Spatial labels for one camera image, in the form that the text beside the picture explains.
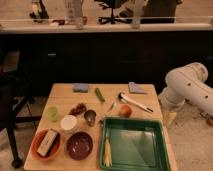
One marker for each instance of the red apple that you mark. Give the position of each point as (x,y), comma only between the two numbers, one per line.
(125,111)

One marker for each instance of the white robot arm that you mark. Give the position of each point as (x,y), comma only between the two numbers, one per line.
(187,83)

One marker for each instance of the small metal cup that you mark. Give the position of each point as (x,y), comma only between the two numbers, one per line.
(90,116)

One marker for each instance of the green plastic cup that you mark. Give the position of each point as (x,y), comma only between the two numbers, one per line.
(52,113)

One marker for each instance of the grey folded cloth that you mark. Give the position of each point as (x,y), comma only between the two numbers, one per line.
(135,88)

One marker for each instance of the dark red grapes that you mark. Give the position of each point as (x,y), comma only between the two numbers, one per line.
(79,109)

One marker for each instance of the white round container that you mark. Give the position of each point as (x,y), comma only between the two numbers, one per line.
(68,123)

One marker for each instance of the dark red bowl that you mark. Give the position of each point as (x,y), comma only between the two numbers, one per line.
(79,145)

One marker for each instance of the green plastic tray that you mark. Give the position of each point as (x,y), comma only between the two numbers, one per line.
(136,145)

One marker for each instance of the black office chair background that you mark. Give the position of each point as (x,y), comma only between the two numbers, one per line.
(112,5)

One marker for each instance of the white box in bowl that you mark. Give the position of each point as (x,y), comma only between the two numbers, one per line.
(47,142)

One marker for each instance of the corn cob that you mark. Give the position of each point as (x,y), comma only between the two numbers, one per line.
(107,153)

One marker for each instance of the orange bowl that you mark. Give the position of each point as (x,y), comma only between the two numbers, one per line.
(52,152)

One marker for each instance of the black office chair left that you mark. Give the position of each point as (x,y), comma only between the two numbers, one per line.
(8,113)

